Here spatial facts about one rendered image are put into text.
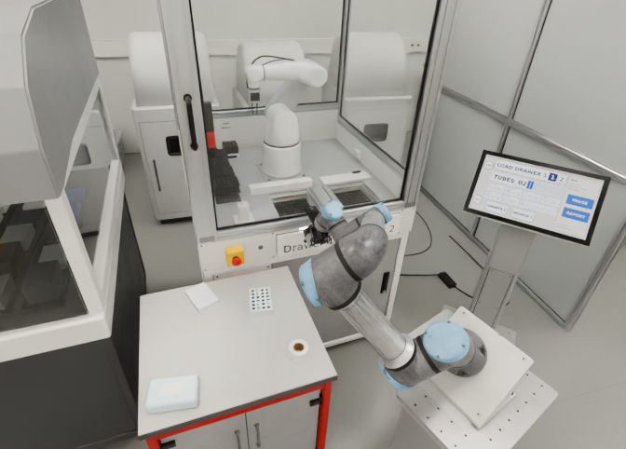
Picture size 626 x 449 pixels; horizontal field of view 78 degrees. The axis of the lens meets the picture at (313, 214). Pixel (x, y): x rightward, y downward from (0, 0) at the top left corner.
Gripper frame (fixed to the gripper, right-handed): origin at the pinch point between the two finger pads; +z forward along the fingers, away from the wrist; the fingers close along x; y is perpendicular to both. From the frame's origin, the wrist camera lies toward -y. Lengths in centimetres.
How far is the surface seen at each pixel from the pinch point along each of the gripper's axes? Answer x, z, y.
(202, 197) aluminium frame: -42.6, -18.1, -16.9
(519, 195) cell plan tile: 93, -23, 6
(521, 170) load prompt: 97, -26, -5
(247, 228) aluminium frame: -26.8, -4.2, -6.8
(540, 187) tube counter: 100, -28, 6
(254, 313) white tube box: -30.7, -3.6, 27.2
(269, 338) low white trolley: -27.9, -7.8, 37.7
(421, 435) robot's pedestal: 19, -6, 84
